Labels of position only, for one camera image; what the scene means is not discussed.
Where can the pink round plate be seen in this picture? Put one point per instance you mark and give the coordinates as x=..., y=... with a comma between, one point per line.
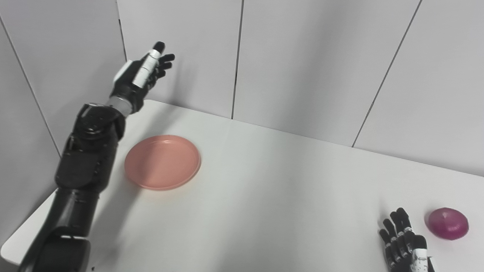
x=162, y=162

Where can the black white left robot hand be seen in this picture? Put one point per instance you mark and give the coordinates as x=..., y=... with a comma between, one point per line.
x=138, y=81

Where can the purple red onion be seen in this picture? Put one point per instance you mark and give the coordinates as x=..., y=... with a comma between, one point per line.
x=447, y=223

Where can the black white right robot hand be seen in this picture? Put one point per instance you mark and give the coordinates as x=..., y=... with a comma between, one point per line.
x=404, y=245

